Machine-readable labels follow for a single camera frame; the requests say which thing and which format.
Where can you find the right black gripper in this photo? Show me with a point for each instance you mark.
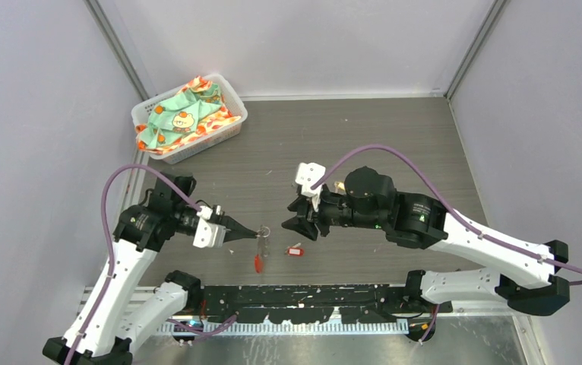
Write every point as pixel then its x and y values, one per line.
pixel 300 222

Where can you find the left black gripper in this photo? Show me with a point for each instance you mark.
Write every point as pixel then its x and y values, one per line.
pixel 233 229

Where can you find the key with red tag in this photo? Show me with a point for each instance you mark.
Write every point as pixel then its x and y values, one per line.
pixel 295 250

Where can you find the red keyring with metal chain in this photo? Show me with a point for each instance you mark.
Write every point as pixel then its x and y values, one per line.
pixel 262 249

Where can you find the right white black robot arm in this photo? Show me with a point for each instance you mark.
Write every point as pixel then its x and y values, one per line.
pixel 512 271

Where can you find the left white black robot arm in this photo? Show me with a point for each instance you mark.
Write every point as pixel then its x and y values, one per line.
pixel 103 333

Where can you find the key with yellow tag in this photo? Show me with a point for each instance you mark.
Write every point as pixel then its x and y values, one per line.
pixel 339 187

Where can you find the colourful patterned cloth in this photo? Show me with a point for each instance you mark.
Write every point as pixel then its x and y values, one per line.
pixel 197 109

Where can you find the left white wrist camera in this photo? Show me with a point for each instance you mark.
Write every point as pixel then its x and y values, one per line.
pixel 210 213

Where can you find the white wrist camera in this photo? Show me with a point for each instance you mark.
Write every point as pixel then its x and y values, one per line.
pixel 308 174
pixel 210 213

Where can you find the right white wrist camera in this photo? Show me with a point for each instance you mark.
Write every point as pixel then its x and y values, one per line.
pixel 308 174

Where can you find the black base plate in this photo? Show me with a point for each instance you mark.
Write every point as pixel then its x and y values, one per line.
pixel 305 304

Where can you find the aluminium front rail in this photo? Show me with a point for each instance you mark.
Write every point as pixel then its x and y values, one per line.
pixel 411 327

